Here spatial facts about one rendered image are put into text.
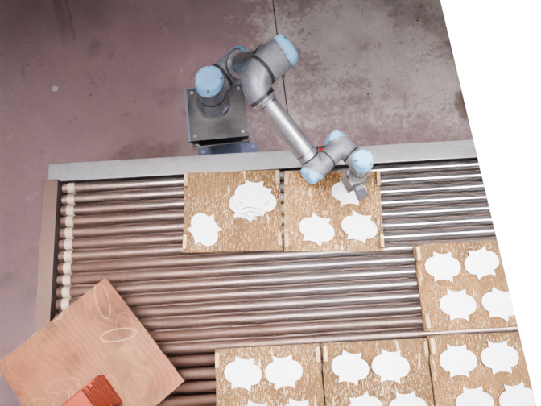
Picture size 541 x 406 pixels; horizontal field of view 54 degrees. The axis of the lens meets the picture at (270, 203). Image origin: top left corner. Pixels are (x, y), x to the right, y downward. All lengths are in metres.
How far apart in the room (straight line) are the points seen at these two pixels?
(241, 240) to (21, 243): 1.67
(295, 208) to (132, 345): 0.84
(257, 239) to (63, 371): 0.89
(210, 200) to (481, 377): 1.28
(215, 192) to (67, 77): 1.80
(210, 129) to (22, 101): 1.76
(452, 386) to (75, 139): 2.58
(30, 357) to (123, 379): 0.36
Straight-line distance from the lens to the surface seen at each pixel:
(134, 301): 2.24
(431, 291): 2.24
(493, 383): 2.30
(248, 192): 2.19
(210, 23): 3.77
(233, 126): 2.34
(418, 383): 2.21
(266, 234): 2.19
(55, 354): 2.19
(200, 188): 2.27
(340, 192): 2.24
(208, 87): 2.18
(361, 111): 3.46
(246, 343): 2.16
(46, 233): 2.38
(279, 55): 1.84
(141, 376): 2.09
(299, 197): 2.23
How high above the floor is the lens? 3.07
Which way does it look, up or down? 74 degrees down
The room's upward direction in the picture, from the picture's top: 2 degrees counter-clockwise
